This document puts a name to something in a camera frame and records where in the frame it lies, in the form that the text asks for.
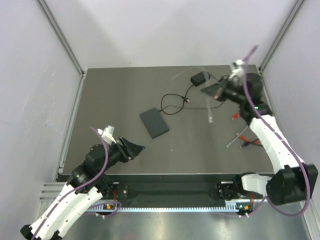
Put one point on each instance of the grey slotted cable duct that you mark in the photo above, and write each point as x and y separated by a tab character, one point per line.
227	206

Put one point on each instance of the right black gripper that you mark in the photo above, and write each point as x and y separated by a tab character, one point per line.
218	90

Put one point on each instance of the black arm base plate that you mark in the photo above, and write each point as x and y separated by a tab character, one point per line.
214	186

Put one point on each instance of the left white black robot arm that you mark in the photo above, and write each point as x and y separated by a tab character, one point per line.
87	184

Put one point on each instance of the black network switch box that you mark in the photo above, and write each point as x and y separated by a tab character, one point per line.
154	123

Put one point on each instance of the black power adapter brick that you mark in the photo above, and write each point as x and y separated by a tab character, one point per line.
199	78

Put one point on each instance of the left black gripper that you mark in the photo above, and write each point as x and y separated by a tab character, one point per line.
129	150

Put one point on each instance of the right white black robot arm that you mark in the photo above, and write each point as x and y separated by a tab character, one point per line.
293	180

